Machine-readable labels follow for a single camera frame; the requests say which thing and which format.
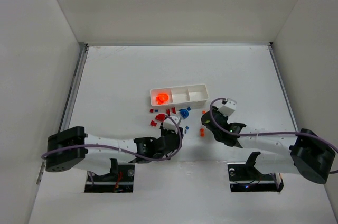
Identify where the red round lego piece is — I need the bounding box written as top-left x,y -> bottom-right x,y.
155,113 -> 166,122

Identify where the blue arch lego piece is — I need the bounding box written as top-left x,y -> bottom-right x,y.
179,109 -> 189,119

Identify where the orange round lego piece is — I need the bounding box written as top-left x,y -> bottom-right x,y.
156,93 -> 169,105

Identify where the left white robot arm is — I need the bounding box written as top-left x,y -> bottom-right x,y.
42,125 -> 184,175

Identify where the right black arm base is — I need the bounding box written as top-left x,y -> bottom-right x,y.
227,152 -> 284,193

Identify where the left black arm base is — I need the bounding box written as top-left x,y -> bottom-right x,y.
84,159 -> 135,193

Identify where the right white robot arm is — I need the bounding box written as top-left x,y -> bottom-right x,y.
201,106 -> 337,184

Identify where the white three-compartment tray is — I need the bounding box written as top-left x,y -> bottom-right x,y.
150,84 -> 209,107

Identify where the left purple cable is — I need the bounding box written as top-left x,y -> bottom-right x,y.
41,115 -> 184,162

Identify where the purple cable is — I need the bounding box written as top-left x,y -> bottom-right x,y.
209,97 -> 338,174
41,115 -> 184,162

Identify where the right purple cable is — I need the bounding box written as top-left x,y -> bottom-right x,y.
209,97 -> 338,174

